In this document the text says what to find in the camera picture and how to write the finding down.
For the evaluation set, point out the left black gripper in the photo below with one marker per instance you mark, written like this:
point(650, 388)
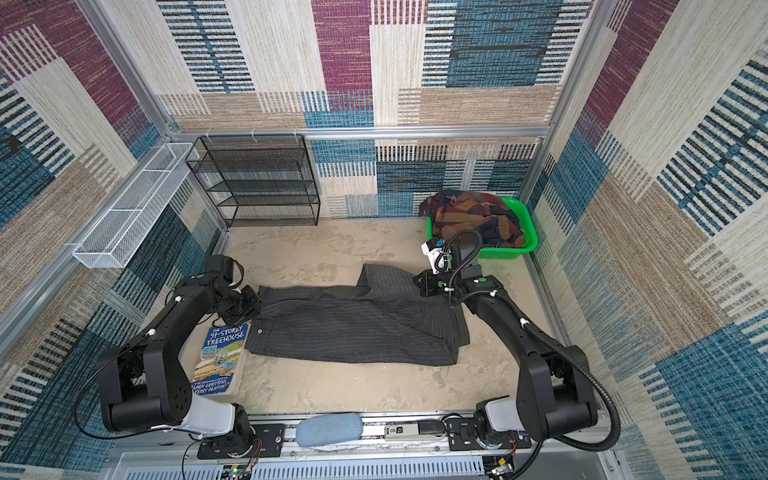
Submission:
point(253, 301)

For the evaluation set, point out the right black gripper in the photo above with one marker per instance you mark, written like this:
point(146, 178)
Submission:
point(427, 285)

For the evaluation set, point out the grey pinstriped long sleeve shirt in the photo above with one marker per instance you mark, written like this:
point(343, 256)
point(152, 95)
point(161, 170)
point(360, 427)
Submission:
point(383, 318)

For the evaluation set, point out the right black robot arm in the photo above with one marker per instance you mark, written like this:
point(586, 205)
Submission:
point(556, 392)

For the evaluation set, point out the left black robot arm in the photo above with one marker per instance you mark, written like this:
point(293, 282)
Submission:
point(142, 384)

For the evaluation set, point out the blue treehouse book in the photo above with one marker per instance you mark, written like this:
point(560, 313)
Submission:
point(221, 362)

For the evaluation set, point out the plaid red shirt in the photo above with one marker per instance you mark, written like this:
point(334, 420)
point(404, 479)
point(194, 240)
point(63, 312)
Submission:
point(455, 211)

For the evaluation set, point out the green plastic basket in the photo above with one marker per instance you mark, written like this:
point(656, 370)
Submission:
point(507, 253)

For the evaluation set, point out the blue grey cloth pad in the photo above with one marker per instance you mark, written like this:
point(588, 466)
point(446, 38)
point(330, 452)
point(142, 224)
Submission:
point(326, 430)

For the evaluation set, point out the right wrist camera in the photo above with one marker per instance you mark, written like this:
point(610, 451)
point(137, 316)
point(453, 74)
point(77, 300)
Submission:
point(433, 250)

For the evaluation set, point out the black wire mesh shelf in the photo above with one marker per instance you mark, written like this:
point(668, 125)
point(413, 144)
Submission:
point(257, 180)

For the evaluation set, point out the white wire mesh tray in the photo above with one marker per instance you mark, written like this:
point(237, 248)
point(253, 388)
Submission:
point(116, 237)

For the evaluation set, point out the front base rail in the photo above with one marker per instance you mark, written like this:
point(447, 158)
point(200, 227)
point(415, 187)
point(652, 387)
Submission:
point(392, 445)

